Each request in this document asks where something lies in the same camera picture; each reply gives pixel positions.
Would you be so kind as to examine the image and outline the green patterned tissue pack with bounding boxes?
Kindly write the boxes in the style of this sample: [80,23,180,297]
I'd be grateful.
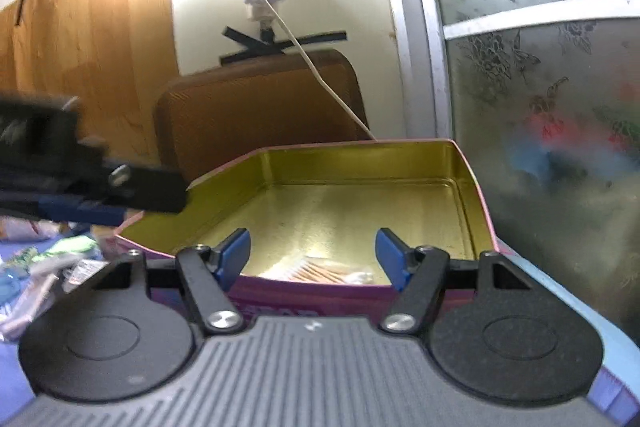
[1,235,100,279]

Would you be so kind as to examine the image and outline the blue patterned tablecloth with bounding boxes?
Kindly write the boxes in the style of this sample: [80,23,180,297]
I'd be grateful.
[1,242,639,425]

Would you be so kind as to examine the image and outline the pink gold metal tin box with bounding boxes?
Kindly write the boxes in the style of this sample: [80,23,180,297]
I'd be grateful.
[111,140,497,320]

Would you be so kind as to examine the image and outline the snack packet in tin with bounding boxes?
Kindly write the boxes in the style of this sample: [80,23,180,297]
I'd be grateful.
[288,257,374,286]

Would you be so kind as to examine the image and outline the wooden cabinet panel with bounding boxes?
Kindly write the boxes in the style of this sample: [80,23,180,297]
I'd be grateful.
[1,0,178,162]

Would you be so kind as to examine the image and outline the brown chair backrest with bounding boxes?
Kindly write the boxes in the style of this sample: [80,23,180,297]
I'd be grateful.
[153,54,368,181]

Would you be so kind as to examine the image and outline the frosted glass sliding door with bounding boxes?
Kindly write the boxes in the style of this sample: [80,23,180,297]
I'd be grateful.
[418,0,639,337]

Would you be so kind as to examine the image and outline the white charging cable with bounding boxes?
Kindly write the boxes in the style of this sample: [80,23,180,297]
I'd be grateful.
[243,0,378,141]

